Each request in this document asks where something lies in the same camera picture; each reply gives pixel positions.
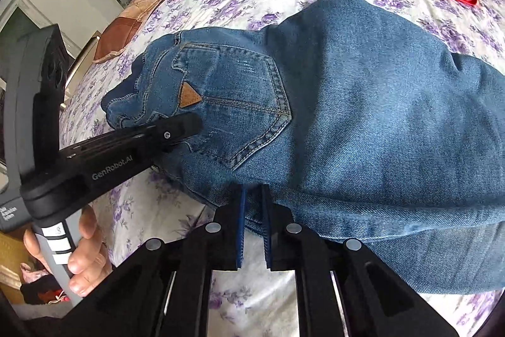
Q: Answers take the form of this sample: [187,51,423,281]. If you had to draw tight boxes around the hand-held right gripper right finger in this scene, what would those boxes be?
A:
[258,184,460,337]

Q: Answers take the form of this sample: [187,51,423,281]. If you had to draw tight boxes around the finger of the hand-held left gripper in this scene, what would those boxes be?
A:
[59,113,203,164]

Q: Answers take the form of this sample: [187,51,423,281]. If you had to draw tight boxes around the blue denim pants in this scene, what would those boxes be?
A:
[100,0,505,296]

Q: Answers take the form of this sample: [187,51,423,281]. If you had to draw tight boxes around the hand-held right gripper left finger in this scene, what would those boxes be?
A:
[69,185,248,337]

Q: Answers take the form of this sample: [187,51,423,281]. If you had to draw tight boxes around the purple floral bed sheet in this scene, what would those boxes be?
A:
[59,0,505,337]

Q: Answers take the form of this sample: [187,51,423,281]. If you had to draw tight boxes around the person's left hand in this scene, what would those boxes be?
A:
[24,205,113,294]

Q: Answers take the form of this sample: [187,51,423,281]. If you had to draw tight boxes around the brown patchwork cushion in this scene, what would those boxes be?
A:
[92,0,186,64]

